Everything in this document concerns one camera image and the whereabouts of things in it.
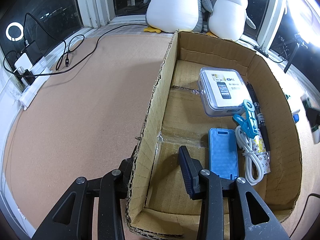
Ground white usb cable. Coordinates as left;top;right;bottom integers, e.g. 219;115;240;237
235;125;265;186

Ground patterned white lighter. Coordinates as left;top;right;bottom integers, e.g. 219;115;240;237
252;130;271;174

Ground blue phone stand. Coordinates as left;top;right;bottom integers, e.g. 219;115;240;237
208;128;239;180

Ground cardboard box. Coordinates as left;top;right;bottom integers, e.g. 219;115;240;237
125;30;303;239

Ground black pen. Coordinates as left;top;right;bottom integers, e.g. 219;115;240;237
246;82;271;153

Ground blue clip with round end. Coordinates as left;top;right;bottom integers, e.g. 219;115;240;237
233;99;259;139

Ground blue round tape measure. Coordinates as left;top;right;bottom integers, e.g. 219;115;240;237
292;114;299;124

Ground green lip balm tube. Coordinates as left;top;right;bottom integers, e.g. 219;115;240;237
301;94;319;144

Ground clear plastic phone box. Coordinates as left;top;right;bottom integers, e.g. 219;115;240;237
197;67;251;117

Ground white power strip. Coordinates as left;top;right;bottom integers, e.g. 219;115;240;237
19;56;52;111

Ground white charger on strip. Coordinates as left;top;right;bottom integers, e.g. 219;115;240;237
14;53;33;74

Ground small penguin plush toy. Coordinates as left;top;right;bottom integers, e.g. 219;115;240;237
207;0;256;41

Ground large penguin plush toy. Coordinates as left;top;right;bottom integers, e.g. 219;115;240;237
144;0;213;34

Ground black cable on floor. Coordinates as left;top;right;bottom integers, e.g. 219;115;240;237
2;12;151;77

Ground ring light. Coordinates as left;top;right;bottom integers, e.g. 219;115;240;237
287;0;319;48

